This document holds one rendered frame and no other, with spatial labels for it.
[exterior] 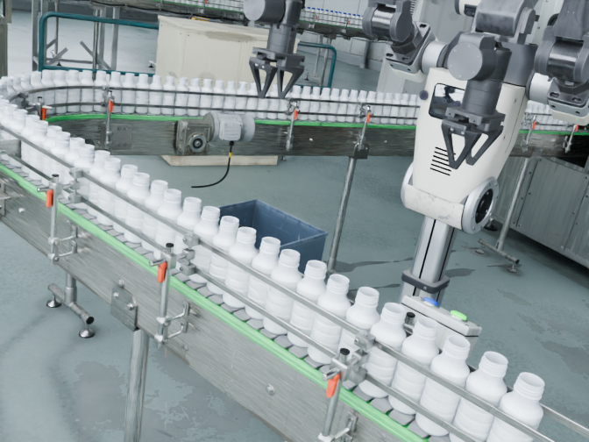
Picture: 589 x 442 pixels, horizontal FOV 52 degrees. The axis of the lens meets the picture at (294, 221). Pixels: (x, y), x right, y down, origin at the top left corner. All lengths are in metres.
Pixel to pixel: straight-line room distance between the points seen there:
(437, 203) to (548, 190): 3.36
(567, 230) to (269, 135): 2.60
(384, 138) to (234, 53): 2.27
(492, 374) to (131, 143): 2.10
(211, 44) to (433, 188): 3.89
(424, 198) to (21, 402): 1.73
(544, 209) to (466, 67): 4.01
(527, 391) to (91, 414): 1.89
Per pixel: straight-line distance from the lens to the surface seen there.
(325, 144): 3.23
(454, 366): 1.00
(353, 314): 1.07
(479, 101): 1.06
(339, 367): 1.01
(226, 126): 2.73
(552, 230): 4.94
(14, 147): 1.94
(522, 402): 0.97
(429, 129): 1.60
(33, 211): 1.85
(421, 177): 1.62
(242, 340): 1.24
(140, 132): 2.78
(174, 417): 2.55
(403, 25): 1.60
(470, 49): 0.99
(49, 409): 2.59
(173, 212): 1.38
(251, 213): 2.05
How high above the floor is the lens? 1.64
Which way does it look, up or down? 21 degrees down
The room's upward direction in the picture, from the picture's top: 10 degrees clockwise
